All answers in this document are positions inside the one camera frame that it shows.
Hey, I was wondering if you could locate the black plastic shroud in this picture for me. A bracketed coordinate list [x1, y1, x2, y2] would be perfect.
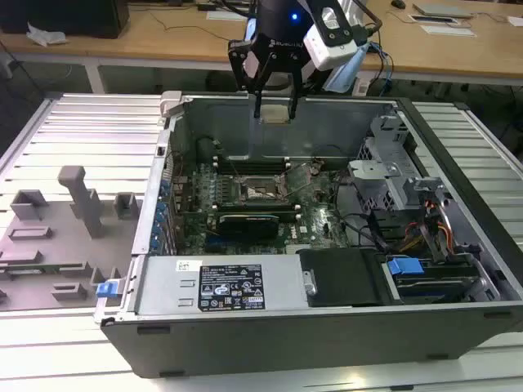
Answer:
[297, 247, 385, 308]

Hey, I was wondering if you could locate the black graphics card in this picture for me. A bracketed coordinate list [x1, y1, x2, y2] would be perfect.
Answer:
[217, 211, 282, 247]

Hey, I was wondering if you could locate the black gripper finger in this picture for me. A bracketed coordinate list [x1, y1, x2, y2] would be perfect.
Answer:
[227, 38, 275, 119]
[284, 56, 307, 121]

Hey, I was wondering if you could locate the black grey PC case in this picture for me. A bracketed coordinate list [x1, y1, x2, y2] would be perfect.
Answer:
[93, 90, 523, 379]

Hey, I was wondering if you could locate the CPU socket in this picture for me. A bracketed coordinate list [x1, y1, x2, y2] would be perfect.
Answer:
[230, 174, 296, 206]

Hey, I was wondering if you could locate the silver CPU chip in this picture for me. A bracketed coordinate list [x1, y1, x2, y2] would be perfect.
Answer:
[260, 104, 292, 124]

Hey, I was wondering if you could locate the black RAM slot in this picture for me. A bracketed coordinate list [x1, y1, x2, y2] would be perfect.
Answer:
[214, 163, 291, 170]
[214, 167, 292, 174]
[215, 159, 291, 167]
[211, 203, 303, 211]
[215, 156, 290, 163]
[212, 200, 302, 207]

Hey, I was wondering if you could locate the orange yellow wire bundle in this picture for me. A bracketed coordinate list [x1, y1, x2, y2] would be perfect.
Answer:
[402, 198, 455, 255]

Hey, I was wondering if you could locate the blue case latch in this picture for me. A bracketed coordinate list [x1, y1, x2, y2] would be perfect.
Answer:
[95, 279, 118, 299]

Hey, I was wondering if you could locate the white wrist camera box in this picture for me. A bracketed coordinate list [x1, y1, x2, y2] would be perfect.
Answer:
[304, 4, 358, 71]

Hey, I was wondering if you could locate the black computer tower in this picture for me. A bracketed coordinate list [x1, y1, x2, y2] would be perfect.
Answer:
[0, 0, 131, 41]

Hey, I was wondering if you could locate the green motherboard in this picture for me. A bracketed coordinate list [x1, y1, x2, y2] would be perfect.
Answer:
[169, 159, 359, 257]

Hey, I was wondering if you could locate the grey power supply unit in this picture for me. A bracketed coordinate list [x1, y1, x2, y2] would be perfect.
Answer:
[133, 253, 308, 318]

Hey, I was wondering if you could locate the small white device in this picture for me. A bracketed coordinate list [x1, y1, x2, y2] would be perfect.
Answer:
[351, 77, 372, 97]

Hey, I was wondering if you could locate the black cable bundle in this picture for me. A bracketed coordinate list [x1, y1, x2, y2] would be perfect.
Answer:
[333, 179, 409, 252]

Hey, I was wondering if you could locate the black camera cable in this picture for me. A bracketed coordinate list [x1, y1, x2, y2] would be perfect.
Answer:
[354, 0, 384, 47]

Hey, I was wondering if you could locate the silver metal drive cage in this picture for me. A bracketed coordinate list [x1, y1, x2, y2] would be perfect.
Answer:
[348, 113, 453, 216]

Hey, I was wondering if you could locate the grey parts rack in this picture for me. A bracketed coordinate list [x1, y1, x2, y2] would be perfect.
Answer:
[0, 164, 145, 314]

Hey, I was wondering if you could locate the white crumpled paper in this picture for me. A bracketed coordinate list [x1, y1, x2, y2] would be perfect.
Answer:
[25, 20, 69, 47]

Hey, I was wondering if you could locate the silver laptop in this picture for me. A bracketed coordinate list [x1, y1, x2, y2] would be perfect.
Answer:
[411, 1, 476, 20]

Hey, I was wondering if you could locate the wooden desk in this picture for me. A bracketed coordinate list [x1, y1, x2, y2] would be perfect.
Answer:
[0, 0, 523, 94]

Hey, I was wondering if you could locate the hard disk in blue carrier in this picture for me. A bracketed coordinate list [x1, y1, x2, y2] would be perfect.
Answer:
[383, 255, 482, 305]

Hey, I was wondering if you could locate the blue cable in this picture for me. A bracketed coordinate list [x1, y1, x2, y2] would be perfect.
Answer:
[365, 39, 396, 97]

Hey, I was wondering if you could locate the grey case handle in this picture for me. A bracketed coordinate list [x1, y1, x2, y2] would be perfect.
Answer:
[159, 90, 194, 119]

